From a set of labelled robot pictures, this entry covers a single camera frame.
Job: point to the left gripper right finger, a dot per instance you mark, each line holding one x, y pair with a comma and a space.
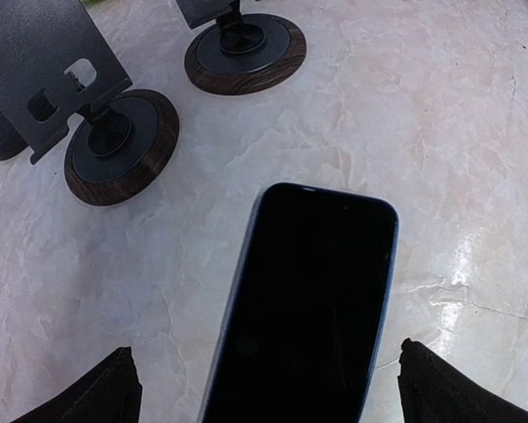
432, 390

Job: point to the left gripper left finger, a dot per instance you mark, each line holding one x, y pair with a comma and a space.
109, 392

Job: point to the blue phone black screen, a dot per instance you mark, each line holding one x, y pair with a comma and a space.
304, 318

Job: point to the black pole phone stand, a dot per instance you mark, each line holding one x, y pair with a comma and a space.
11, 143

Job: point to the black folding stand left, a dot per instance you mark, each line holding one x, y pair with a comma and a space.
59, 79

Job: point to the black folding stand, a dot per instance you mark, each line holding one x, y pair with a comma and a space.
59, 79
240, 53

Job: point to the black folding stand right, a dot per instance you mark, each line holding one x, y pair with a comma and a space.
240, 53

